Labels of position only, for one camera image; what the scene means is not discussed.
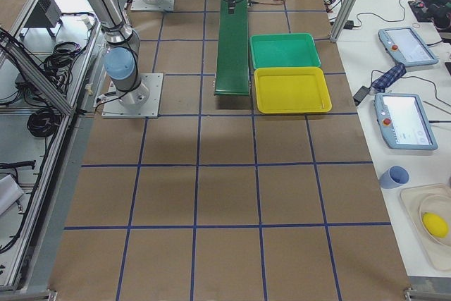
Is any green plastic tray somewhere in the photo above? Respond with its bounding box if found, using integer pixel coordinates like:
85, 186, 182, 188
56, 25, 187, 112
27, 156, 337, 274
249, 33, 321, 68

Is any green conveyor belt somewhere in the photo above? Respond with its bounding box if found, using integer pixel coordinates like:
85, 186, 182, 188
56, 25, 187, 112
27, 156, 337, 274
214, 0, 249, 96

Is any yellow plastic tray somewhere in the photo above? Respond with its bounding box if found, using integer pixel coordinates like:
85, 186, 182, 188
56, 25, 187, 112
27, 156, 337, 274
254, 66, 332, 114

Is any black power adapter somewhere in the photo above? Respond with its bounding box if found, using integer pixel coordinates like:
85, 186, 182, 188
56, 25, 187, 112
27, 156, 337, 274
353, 86, 370, 106

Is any blue checkered cloth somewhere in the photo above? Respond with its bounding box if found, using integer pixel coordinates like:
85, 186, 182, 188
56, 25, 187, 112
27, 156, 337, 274
371, 63, 407, 93

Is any teach pendant far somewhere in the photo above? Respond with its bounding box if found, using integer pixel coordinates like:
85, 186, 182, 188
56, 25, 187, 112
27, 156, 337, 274
378, 27, 438, 67

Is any teach pendant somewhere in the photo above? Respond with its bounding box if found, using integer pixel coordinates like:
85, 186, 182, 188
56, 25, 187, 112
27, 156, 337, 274
378, 27, 438, 67
374, 93, 438, 150

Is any teach pendant near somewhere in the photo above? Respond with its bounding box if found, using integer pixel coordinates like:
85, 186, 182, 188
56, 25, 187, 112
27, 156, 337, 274
374, 93, 438, 150

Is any blue plastic cup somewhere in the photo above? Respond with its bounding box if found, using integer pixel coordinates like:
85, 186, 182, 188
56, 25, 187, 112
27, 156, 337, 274
379, 166, 410, 189

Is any beige tray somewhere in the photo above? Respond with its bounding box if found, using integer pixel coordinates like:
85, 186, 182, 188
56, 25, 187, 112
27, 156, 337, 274
400, 184, 450, 272

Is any yellow lemon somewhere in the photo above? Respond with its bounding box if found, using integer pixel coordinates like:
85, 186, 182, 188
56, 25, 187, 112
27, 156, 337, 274
422, 212, 449, 238

